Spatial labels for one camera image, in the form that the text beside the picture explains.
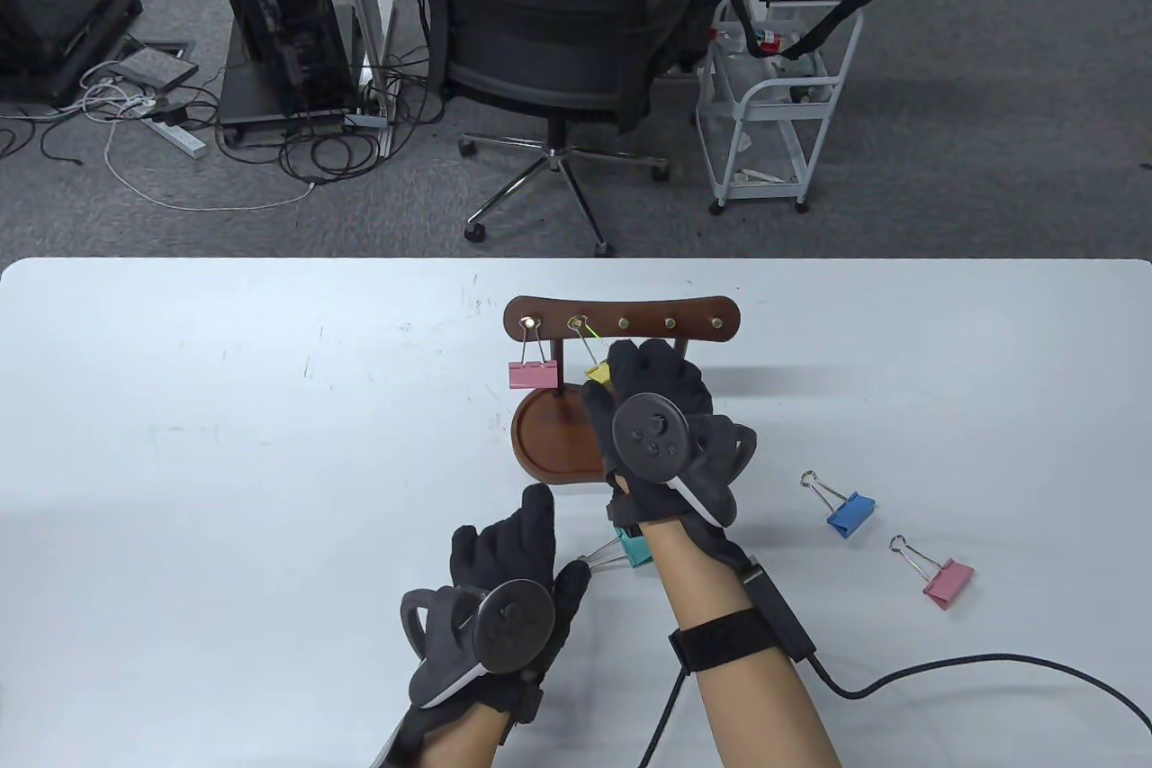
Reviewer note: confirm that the person's right hand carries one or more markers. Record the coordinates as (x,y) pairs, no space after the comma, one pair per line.
(652,367)

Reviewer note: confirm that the person's left hand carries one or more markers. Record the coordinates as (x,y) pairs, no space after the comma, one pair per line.
(504,547)

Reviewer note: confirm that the yellow binder clip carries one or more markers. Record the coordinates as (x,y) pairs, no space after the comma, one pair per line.
(597,373)

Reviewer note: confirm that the grey handheld controller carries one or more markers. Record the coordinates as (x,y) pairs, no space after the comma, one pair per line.
(513,624)
(652,435)

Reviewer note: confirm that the brown wooden key rack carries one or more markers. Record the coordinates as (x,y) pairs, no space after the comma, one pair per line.
(549,444)

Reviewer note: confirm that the pink binder clip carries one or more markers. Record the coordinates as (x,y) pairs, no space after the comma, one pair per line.
(949,583)
(534,376)

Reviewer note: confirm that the teal binder clip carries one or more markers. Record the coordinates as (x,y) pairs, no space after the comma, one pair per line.
(633,550)

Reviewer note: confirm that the blue binder clip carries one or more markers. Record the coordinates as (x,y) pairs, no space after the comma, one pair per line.
(850,516)

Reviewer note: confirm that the person's left forearm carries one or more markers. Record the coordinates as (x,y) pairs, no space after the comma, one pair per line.
(454,741)

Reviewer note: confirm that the person's right forearm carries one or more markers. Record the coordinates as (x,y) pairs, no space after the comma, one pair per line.
(756,714)

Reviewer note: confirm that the white rolling cart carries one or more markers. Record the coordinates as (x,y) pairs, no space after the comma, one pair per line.
(756,115)

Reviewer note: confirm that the black mesh office chair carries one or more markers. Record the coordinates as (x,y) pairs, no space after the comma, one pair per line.
(531,12)

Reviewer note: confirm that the black tower stand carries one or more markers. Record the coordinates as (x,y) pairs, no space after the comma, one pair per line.
(247,97)

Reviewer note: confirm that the white power strip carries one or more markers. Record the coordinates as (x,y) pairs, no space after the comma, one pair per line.
(180,140)

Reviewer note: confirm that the grey floor socket plate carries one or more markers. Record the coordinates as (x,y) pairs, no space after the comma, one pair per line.
(157,67)

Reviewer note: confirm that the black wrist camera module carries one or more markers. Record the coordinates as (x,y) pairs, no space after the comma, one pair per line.
(778,615)

